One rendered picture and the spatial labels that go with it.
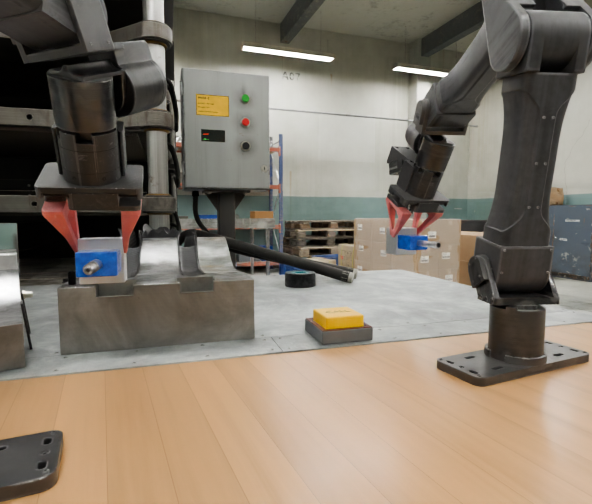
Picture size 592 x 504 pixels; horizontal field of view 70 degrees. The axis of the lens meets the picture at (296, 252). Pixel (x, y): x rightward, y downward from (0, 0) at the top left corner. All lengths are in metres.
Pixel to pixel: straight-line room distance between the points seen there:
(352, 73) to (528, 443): 8.36
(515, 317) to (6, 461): 0.51
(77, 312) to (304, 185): 7.34
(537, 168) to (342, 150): 7.72
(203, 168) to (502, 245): 1.12
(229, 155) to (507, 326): 1.14
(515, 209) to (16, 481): 0.53
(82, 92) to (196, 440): 0.33
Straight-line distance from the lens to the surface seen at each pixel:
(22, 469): 0.38
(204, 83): 1.54
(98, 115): 0.47
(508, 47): 0.56
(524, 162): 0.55
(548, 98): 0.56
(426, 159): 0.80
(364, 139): 8.48
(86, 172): 0.48
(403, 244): 0.85
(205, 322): 0.63
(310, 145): 7.98
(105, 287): 0.67
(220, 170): 1.49
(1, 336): 0.61
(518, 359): 0.57
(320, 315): 0.64
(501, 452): 0.40
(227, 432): 0.40
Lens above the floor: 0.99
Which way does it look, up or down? 5 degrees down
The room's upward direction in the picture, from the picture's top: straight up
